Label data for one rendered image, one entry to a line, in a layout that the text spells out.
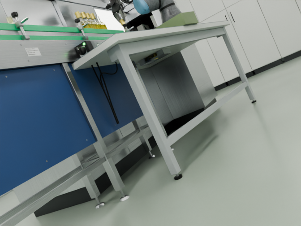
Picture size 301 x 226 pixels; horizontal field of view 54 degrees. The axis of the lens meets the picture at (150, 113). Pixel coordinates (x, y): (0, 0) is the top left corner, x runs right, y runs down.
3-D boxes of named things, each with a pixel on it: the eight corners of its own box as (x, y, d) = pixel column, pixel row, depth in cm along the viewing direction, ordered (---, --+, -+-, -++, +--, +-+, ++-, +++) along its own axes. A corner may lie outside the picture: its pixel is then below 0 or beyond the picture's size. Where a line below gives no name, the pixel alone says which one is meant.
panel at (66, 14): (129, 44, 293) (114, 12, 291) (131, 43, 292) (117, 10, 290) (72, 46, 212) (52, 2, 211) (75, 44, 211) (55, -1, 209)
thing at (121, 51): (257, 100, 264) (224, 26, 261) (180, 179, 144) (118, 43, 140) (247, 104, 269) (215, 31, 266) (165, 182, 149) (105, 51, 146)
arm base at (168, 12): (187, 13, 203) (181, 0, 202) (174, 16, 193) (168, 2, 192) (171, 23, 214) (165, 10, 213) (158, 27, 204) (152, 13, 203)
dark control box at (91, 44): (89, 60, 168) (83, 46, 167) (100, 54, 164) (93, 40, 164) (80, 61, 160) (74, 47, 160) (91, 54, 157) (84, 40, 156)
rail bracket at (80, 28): (86, 41, 176) (77, 20, 175) (96, 35, 173) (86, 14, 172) (82, 41, 172) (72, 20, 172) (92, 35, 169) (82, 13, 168)
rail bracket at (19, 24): (28, 41, 135) (15, 14, 134) (39, 34, 131) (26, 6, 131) (21, 41, 131) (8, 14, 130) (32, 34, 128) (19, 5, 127)
